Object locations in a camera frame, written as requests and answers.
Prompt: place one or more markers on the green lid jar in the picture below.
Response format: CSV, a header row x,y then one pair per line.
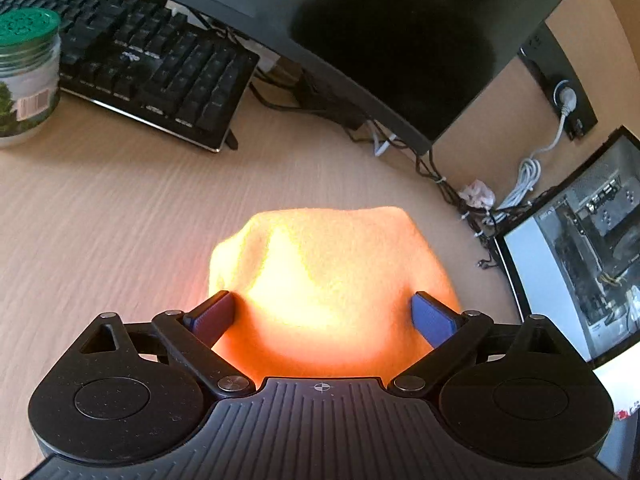
x,y
27,80

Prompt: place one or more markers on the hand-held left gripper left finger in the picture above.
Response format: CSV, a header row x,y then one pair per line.
x,y
216,316

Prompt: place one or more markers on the white glass computer case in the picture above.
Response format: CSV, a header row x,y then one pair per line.
x,y
575,270

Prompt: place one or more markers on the black wall power strip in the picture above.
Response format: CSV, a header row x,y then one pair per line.
x,y
560,75

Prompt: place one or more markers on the orange pumpkin costume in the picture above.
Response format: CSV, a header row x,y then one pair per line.
x,y
335,290

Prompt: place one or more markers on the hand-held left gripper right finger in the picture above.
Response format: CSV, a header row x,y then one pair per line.
x,y
432,318

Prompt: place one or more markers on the black mechanical keyboard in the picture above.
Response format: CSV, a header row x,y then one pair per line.
x,y
135,55

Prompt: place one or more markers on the black curved monitor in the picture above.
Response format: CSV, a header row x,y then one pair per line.
x,y
380,25

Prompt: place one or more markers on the white box with red print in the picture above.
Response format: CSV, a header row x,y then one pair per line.
x,y
622,425

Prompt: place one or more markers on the crumpled tissue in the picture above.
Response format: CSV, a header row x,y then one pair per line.
x,y
476,194

